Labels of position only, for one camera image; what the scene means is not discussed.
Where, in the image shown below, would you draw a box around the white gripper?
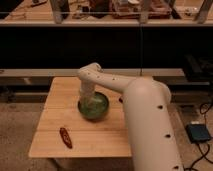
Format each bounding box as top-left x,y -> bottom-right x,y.
79,81 -> 95,105

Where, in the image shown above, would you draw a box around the green ceramic bowl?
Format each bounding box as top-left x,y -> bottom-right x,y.
78,92 -> 109,120

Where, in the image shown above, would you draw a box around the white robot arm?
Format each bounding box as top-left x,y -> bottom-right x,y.
78,63 -> 184,171

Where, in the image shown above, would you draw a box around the red chili pepper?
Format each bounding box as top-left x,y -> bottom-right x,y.
60,127 -> 72,148

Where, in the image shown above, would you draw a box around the black foot pedal box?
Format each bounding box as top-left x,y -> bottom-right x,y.
186,124 -> 212,143

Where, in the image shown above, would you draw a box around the black floor cable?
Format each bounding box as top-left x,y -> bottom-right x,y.
184,99 -> 213,171

